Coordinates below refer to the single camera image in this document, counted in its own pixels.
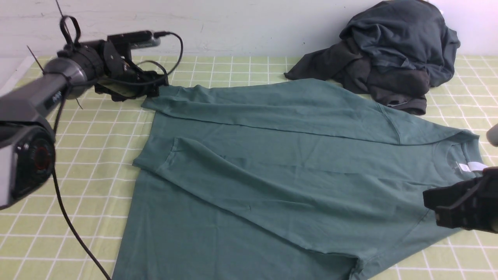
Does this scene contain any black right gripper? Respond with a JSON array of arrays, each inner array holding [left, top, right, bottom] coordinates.
[[422, 167, 498, 234]]

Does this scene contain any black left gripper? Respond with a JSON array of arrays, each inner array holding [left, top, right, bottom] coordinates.
[[94, 34, 169, 102]]

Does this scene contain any green long-sleeve top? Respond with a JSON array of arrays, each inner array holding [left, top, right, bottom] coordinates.
[[113, 79, 482, 280]]

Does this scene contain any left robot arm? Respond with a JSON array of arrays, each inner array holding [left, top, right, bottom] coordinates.
[[0, 30, 168, 209]]

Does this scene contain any green checkered tablecloth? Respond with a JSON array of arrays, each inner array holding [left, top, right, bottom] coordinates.
[[0, 55, 498, 280]]

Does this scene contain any dark grey crumpled garment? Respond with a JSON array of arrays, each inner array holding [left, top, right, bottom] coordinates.
[[284, 0, 461, 116]]

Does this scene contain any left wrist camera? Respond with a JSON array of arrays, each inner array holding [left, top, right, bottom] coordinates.
[[107, 30, 161, 49]]

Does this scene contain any black camera cable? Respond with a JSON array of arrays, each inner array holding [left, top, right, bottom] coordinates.
[[51, 31, 184, 280]]

